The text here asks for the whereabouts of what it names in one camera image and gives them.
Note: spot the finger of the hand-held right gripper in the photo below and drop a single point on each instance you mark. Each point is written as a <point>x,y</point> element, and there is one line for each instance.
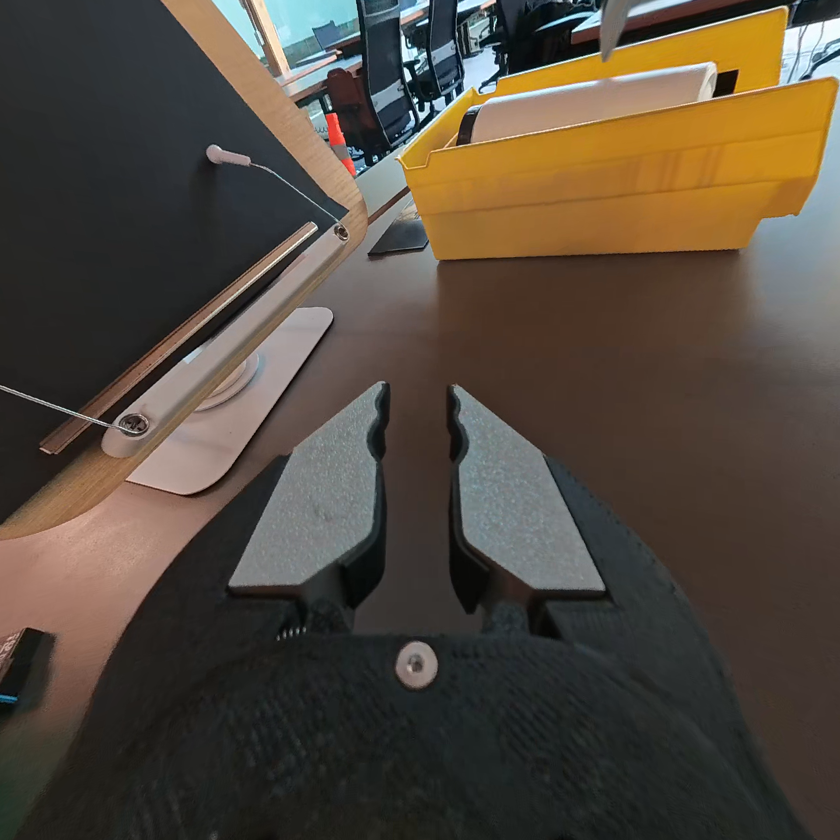
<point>617,16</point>

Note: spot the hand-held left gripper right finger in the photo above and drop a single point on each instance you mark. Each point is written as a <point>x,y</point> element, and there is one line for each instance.
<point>518,518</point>

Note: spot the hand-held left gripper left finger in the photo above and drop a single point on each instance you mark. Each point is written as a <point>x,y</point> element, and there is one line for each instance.
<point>315,512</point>

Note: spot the yellow plastic bin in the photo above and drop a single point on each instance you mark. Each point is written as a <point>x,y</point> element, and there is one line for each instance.
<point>590,210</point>

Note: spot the brown office desk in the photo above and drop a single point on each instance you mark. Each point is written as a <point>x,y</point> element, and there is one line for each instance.
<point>689,16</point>

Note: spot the black office chair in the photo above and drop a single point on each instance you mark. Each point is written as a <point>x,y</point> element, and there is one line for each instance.
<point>387,65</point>
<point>531,33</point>
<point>443,52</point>

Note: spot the dark red chair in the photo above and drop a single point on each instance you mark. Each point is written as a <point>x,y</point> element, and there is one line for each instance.
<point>344,88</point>

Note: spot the black flat pad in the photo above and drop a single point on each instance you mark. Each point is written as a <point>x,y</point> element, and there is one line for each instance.
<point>400,239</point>

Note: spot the orange traffic cone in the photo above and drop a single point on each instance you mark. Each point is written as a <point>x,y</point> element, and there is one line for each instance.
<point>336,131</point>

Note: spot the small black box blue edge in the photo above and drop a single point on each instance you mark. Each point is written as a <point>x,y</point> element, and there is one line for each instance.
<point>23,663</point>

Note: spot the black wooden book stand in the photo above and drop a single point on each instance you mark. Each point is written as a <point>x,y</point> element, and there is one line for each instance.
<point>131,197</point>

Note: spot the wooden window post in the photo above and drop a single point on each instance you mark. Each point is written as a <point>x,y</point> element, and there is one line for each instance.
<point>266,33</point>

